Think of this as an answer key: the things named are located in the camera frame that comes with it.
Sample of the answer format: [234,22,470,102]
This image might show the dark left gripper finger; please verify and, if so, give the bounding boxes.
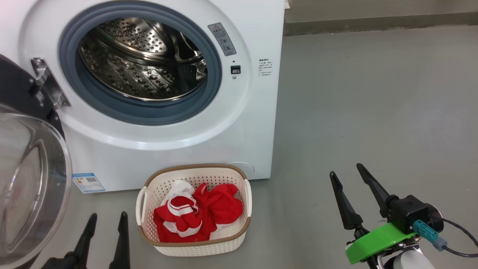
[41,213,98,269]
[108,211,130,269]

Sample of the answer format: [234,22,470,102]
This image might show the cream perforated laundry basket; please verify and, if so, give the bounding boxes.
[136,164,252,257]

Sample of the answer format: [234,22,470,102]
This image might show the grey warning label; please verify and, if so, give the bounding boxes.
[208,22,237,57]

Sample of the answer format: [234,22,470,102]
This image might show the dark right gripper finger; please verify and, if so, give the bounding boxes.
[356,163,400,219]
[329,171,368,238]

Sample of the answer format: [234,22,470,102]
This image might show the dark round washing machine door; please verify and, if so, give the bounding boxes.
[0,54,72,269]

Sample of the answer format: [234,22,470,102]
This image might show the printed text sticker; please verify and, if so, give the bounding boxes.
[258,58,273,77]

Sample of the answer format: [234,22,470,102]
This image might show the metal door hinge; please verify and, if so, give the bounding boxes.
[31,57,71,110]

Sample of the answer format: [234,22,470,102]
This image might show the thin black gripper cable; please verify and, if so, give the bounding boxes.
[443,219,478,248]

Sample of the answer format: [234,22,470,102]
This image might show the teal plug right camera cable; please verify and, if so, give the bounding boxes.
[413,220,478,258]

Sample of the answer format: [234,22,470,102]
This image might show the round white filter cover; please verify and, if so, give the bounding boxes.
[227,161,255,176]

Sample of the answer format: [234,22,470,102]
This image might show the grey rubber door gasket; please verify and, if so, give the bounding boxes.
[59,1,222,126]

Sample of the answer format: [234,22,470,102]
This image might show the red and white garment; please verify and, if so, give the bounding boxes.
[153,179,204,243]

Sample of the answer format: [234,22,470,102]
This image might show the blue energy label sticker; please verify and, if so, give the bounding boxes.
[72,173,106,194]

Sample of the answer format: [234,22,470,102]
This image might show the white washing machine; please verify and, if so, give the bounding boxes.
[0,0,286,194]

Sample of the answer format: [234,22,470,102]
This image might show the perforated steel drum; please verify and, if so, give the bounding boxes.
[78,17,208,102]

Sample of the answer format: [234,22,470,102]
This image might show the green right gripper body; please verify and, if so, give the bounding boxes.
[345,222,420,269]

